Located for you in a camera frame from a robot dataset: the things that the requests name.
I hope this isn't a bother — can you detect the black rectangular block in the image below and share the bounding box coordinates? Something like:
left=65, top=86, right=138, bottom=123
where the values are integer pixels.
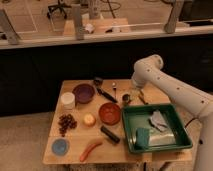
left=100, top=126, right=120, bottom=144

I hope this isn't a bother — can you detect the black office chair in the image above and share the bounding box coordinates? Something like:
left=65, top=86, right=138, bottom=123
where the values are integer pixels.
left=47, top=0, right=70, bottom=19

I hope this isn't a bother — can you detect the wooden table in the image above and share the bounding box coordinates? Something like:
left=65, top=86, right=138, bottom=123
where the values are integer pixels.
left=42, top=78, right=194, bottom=166

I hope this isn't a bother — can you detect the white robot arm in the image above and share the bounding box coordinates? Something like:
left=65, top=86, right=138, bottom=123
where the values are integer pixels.
left=131, top=54, right=213, bottom=171

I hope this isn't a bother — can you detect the white cup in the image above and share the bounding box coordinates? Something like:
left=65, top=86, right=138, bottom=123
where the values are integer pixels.
left=60, top=92, right=75, bottom=109

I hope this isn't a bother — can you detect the orange toy carrot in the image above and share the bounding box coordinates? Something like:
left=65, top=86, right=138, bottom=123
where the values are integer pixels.
left=79, top=141, right=102, bottom=162

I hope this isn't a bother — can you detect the purple bowl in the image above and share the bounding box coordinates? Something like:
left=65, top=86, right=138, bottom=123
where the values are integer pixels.
left=73, top=84, right=95, bottom=104

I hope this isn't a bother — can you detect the black handled brush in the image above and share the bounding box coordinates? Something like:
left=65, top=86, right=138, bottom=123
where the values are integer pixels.
left=93, top=77, right=117, bottom=103

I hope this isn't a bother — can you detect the bunch of dark grapes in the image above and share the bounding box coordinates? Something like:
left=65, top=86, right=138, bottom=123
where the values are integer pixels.
left=58, top=114, right=77, bottom=137

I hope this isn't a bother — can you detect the small dark metal cup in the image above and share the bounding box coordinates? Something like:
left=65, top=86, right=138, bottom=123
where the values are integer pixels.
left=122, top=94, right=132, bottom=106

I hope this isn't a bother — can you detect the white object on bench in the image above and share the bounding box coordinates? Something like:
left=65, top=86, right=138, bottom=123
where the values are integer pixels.
left=85, top=23, right=95, bottom=34

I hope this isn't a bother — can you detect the green sponge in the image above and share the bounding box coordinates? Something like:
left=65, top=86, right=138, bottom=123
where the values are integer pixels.
left=135, top=128, right=149, bottom=149

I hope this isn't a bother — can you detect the red-brown bowl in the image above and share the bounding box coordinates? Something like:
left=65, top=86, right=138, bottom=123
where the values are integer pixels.
left=99, top=102, right=121, bottom=125

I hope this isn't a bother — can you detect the green plastic tray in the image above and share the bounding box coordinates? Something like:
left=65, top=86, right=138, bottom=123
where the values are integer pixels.
left=122, top=104, right=192, bottom=154

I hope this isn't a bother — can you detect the metal spoon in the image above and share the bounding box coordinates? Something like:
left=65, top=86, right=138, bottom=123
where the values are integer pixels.
left=112, top=82, right=117, bottom=99

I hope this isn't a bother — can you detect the yellow round toy fruit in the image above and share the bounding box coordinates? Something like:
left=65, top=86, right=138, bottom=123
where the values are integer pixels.
left=83, top=114, right=96, bottom=126

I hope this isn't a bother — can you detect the grey crumpled cloth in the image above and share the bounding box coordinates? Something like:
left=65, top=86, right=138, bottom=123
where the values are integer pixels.
left=149, top=110, right=167, bottom=132

